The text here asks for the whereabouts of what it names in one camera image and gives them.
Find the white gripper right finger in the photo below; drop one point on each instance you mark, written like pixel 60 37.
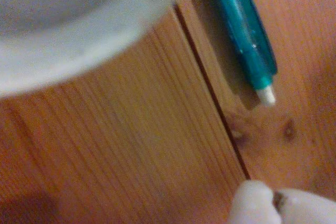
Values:
pixel 309 208

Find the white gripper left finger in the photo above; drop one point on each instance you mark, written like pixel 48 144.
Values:
pixel 254 205

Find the green transparent pen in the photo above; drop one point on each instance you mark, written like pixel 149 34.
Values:
pixel 244 32

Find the white mug green blue pattern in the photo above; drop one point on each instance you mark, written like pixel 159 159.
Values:
pixel 65 37

